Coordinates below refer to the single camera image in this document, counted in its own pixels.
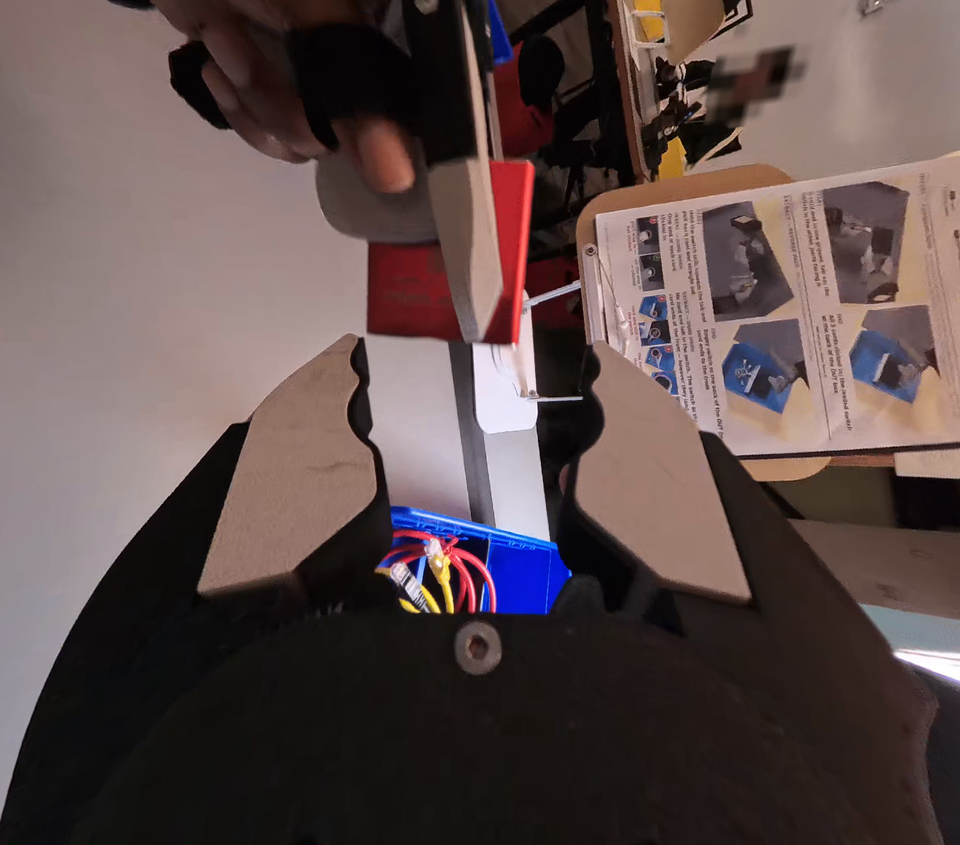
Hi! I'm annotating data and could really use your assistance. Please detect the wood top office desk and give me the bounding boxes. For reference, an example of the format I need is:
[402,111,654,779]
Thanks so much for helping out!
[577,0,751,186]

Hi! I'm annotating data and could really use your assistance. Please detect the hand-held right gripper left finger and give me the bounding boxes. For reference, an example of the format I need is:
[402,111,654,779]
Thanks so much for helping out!
[197,333,393,597]

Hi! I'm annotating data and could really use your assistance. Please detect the printed instruction sheet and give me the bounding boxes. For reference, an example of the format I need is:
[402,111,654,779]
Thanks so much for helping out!
[596,155,960,458]

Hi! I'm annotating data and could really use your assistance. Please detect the white stand base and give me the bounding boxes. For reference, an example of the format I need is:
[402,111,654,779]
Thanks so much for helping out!
[472,281,586,435]

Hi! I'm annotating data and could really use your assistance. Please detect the yellow ethernet cable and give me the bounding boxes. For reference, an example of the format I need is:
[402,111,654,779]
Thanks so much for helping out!
[375,537,459,615]

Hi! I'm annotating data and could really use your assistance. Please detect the instruction sheet on board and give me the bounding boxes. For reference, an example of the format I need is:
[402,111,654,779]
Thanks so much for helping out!
[576,164,960,482]

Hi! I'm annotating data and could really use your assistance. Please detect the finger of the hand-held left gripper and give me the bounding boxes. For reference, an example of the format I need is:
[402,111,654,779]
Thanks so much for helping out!
[427,7,506,345]

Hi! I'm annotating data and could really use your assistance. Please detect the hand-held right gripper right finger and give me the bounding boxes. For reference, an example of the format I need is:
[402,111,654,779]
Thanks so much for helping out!
[558,341,753,612]

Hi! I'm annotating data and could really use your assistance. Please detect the red metal ethernet switch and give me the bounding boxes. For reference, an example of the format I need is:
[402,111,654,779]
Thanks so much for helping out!
[366,158,536,345]

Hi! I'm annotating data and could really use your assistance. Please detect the red floor bag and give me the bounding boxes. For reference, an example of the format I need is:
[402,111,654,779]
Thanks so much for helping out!
[495,35,565,160]

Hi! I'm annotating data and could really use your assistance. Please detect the red ethernet cable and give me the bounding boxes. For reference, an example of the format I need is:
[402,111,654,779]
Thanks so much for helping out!
[382,530,498,614]

